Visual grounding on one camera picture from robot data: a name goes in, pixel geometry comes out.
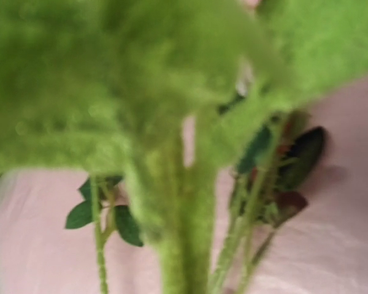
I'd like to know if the fuzzy green fake plant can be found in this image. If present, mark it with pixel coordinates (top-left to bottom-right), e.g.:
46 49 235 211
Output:
0 1 368 293

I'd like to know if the single pink fake rose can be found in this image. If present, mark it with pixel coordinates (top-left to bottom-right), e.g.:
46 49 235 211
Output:
209 110 327 293

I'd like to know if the pink fake rose bunch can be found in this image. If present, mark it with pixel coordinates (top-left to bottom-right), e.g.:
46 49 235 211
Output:
64 175 144 293

